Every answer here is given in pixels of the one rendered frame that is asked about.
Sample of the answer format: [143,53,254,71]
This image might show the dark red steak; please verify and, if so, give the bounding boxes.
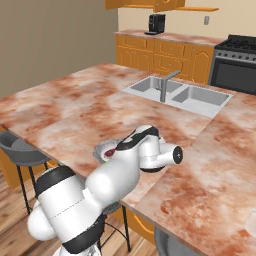
[103,148,117,159]

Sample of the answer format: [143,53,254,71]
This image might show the grey round plate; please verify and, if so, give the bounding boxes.
[92,139,120,165]

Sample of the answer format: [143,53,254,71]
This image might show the grey sink tap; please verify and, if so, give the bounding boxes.
[158,69,182,104]

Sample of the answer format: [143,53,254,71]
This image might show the steel double sink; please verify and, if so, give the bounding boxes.
[120,74,234,119]

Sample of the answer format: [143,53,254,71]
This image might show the orange base cupboard run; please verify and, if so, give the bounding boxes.
[115,32,215,85]

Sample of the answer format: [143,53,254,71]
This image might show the grey bar stool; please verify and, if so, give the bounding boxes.
[98,201,132,254]
[0,130,51,215]
[153,227,198,256]

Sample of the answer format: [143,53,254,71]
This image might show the black coffee machine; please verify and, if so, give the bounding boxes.
[144,13,167,36]

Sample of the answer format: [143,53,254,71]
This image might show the black and steel stove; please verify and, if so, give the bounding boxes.
[208,34,256,96]

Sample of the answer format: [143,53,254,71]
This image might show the orange wall cabinet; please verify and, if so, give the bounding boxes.
[104,0,186,14]

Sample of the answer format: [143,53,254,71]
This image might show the orange wall shelf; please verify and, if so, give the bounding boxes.
[184,5,220,13]

